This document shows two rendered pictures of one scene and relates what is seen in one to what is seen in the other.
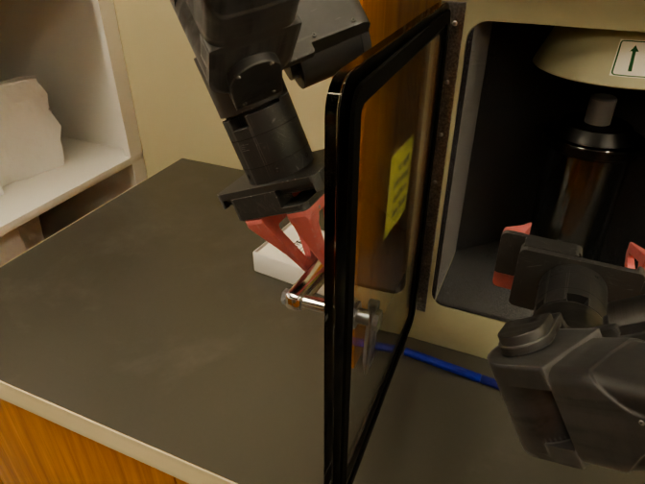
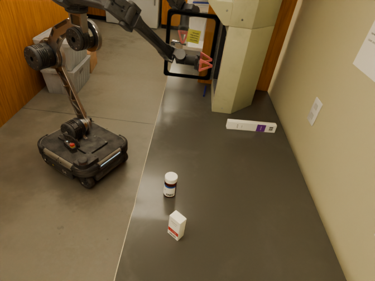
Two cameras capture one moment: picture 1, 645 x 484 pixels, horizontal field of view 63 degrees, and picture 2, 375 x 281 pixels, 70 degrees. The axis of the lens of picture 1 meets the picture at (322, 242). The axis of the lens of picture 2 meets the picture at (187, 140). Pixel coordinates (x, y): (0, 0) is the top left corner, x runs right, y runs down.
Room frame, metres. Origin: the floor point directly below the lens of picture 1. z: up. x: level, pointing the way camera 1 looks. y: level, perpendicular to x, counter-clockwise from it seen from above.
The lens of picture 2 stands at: (-0.25, -1.56, 1.72)
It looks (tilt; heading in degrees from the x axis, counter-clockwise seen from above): 37 degrees down; 64
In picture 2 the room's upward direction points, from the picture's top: 8 degrees clockwise
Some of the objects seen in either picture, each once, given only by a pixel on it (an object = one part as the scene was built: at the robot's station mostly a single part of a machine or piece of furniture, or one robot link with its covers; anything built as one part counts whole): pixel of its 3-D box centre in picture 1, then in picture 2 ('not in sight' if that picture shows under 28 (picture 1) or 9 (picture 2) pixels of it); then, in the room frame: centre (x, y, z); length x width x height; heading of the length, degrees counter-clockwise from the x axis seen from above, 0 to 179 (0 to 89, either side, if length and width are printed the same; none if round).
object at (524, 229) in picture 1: (537, 253); (203, 59); (0.44, -0.22, 1.17); 0.09 x 0.07 x 0.07; 155
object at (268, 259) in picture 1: (311, 257); not in sight; (0.75, 0.02, 0.96); 0.16 x 0.12 x 0.04; 60
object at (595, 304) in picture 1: (570, 302); (191, 60); (0.36, -0.22, 1.17); 0.10 x 0.07 x 0.07; 65
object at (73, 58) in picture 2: not in sight; (64, 47); (-0.35, 1.93, 0.49); 0.60 x 0.42 x 0.33; 66
